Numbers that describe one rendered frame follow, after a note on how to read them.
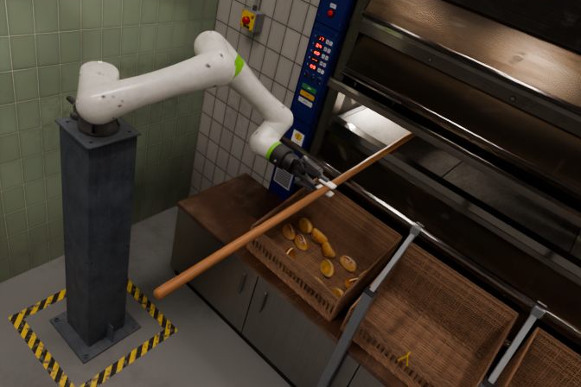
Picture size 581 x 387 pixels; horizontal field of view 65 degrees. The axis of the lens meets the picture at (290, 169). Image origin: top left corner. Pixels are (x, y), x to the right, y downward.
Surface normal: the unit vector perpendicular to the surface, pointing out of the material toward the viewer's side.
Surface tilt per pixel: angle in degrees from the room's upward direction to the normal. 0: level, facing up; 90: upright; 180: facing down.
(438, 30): 70
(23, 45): 90
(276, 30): 90
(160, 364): 0
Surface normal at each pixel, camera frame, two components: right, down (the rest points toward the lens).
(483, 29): -0.51, 0.00
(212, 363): 0.24, -0.80
